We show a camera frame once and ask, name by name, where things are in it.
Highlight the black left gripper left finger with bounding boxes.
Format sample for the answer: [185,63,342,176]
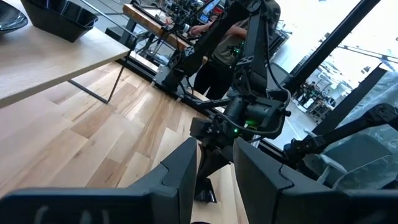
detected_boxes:
[0,136,198,224]

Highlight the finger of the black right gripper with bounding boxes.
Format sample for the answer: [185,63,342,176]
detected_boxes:
[198,146,233,181]

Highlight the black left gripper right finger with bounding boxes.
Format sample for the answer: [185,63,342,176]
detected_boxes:
[233,138,398,224]

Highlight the black deep square bowl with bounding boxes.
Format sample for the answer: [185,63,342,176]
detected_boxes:
[20,0,99,44]

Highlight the person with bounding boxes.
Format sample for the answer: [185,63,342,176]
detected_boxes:
[188,0,282,101]

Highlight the black jointed metal strut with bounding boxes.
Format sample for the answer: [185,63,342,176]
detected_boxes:
[284,104,398,175]

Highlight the translucent plastic sheet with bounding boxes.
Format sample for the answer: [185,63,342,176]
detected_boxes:
[320,71,398,190]

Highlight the background wooden desk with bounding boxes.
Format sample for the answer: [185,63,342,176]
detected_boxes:
[123,2,208,63]

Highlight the wooden shelf with black legs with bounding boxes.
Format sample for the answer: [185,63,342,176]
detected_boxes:
[0,0,138,109]

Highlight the black metal table frame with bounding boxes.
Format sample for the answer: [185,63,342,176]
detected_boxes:
[104,26,280,156]

